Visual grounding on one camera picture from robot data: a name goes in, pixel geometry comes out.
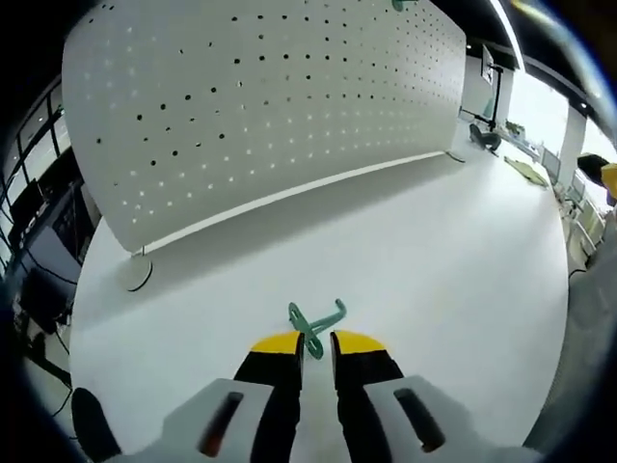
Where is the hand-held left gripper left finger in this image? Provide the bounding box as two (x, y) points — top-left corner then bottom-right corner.
(162, 330), (306, 463)

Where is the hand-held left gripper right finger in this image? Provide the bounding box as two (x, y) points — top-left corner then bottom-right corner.
(329, 329), (478, 463)

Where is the white perforated mounting plate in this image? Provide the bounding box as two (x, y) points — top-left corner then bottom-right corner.
(61, 0), (468, 293)

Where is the person's left hand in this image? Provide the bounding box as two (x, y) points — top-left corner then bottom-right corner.
(70, 387), (122, 459)

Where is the yellow-green folded cloth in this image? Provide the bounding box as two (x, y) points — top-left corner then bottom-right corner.
(503, 154), (550, 187)

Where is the black curved device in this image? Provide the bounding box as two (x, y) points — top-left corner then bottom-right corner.
(468, 123), (502, 154)

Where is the black pole monitor stand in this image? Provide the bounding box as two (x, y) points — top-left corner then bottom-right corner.
(481, 42), (506, 132)

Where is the long ceiling light strip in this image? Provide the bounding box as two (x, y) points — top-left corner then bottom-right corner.
(486, 0), (527, 68)

